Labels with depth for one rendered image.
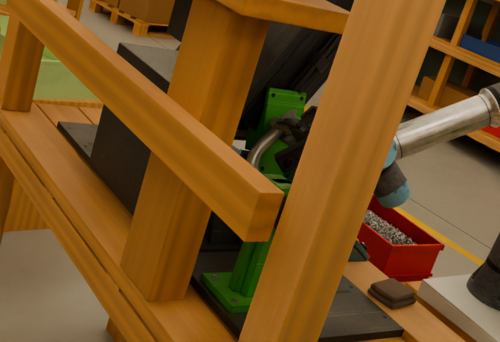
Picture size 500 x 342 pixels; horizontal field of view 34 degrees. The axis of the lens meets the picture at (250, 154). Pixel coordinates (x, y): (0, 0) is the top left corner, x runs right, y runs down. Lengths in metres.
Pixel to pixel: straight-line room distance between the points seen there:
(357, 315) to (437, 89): 5.94
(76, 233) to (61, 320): 1.25
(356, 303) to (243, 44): 0.70
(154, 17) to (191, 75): 6.47
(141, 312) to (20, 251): 1.94
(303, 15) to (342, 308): 0.72
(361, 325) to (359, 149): 0.69
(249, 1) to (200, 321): 0.66
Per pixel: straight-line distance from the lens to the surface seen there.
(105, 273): 1.84
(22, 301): 3.26
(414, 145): 1.86
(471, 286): 2.23
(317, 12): 1.45
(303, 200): 1.26
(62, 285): 3.41
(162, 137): 1.53
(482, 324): 2.10
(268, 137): 1.90
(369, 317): 1.87
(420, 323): 1.94
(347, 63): 1.21
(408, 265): 2.34
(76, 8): 4.79
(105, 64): 1.77
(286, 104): 1.96
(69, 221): 2.02
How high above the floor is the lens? 1.72
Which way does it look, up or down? 18 degrees down
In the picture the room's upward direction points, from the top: 18 degrees clockwise
